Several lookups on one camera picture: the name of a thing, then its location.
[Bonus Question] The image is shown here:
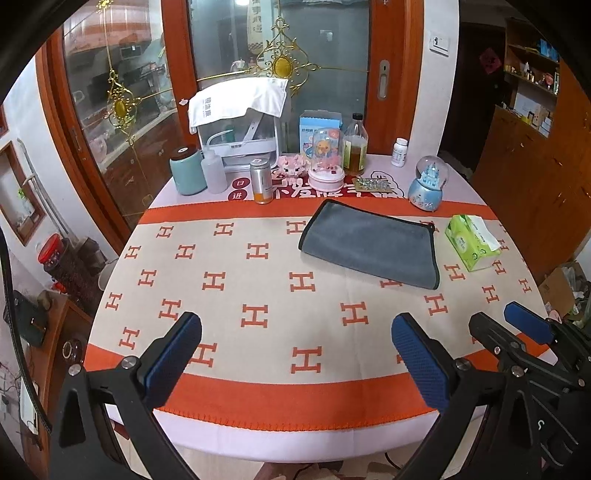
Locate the purple and grey towel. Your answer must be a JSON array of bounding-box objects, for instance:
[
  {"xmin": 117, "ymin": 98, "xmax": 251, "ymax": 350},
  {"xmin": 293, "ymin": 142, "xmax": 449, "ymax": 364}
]
[{"xmin": 298, "ymin": 200, "xmax": 440, "ymax": 290}]

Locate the cardboard box on floor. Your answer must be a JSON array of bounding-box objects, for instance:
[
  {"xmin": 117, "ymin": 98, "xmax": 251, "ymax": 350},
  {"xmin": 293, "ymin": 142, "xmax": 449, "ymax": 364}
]
[{"xmin": 539, "ymin": 261, "xmax": 590, "ymax": 318}]

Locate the small wooden side table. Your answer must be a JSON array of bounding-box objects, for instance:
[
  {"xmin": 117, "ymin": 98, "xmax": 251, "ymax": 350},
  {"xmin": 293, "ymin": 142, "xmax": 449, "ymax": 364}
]
[{"xmin": 20, "ymin": 290, "xmax": 93, "ymax": 462}]

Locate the green tissue pack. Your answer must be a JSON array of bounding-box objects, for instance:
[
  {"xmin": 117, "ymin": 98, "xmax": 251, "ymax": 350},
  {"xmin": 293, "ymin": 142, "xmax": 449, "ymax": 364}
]
[{"xmin": 445, "ymin": 215, "xmax": 501, "ymax": 272}]

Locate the wooden shelf cabinet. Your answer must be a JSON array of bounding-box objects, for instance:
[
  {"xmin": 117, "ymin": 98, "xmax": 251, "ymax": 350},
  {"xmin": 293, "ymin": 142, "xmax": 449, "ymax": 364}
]
[{"xmin": 472, "ymin": 18, "xmax": 590, "ymax": 282}]

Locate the red lidded jar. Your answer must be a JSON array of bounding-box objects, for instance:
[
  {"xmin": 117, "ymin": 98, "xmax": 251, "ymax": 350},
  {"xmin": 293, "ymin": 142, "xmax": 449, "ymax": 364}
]
[{"xmin": 37, "ymin": 233, "xmax": 64, "ymax": 267}]

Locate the blue castle snow globe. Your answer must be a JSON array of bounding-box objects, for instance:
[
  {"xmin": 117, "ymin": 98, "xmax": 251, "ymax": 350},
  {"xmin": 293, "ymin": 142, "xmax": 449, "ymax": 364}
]
[{"xmin": 408, "ymin": 155, "xmax": 449, "ymax": 212}]

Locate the orange H-pattern tablecloth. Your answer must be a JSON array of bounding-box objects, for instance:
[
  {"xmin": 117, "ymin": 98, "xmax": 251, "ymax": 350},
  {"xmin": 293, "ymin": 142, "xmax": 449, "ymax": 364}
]
[{"xmin": 85, "ymin": 198, "xmax": 544, "ymax": 431}]

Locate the blister pill pack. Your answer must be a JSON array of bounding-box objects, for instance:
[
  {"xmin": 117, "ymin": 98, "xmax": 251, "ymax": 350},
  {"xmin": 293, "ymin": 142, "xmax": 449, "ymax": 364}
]
[{"xmin": 353, "ymin": 177, "xmax": 393, "ymax": 194}]

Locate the white pill bottle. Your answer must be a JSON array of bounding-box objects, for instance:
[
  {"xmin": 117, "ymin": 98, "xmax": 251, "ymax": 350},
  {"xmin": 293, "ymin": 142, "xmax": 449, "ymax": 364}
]
[{"xmin": 391, "ymin": 137, "xmax": 409, "ymax": 168}]

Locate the teal cylindrical container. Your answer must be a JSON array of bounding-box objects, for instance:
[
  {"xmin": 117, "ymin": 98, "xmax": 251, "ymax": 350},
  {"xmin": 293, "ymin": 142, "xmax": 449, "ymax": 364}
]
[{"xmin": 169, "ymin": 145, "xmax": 206, "ymax": 196}]

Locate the white squeeze bottle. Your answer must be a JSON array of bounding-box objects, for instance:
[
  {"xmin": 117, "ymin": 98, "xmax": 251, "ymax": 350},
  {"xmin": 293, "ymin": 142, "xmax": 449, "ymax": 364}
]
[{"xmin": 201, "ymin": 148, "xmax": 228, "ymax": 194}]

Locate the pink dome music box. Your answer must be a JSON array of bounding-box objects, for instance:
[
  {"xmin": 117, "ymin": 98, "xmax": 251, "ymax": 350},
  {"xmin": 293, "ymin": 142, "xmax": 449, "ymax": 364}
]
[{"xmin": 308, "ymin": 130, "xmax": 345, "ymax": 193}]

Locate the oil bottle with amber liquid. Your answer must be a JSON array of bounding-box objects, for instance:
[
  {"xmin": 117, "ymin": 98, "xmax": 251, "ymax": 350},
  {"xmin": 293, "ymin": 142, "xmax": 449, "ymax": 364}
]
[{"xmin": 342, "ymin": 113, "xmax": 369, "ymax": 176}]

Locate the silver orange can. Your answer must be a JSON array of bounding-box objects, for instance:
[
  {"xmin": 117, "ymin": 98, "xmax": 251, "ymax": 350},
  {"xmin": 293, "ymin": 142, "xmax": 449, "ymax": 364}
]
[{"xmin": 249, "ymin": 158, "xmax": 273, "ymax": 204}]

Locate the blue carton box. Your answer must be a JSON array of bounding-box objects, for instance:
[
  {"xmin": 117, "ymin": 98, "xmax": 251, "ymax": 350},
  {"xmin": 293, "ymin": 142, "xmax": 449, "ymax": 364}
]
[{"xmin": 298, "ymin": 110, "xmax": 342, "ymax": 159}]

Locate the white appliance with cloth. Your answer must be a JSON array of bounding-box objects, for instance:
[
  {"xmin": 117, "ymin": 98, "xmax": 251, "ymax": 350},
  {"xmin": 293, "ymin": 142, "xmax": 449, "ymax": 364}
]
[{"xmin": 187, "ymin": 77, "xmax": 287, "ymax": 172}]

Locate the wooden glass door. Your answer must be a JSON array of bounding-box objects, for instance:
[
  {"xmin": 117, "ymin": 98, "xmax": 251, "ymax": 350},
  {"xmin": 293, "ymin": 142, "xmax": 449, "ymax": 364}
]
[{"xmin": 35, "ymin": 1, "xmax": 425, "ymax": 250}]

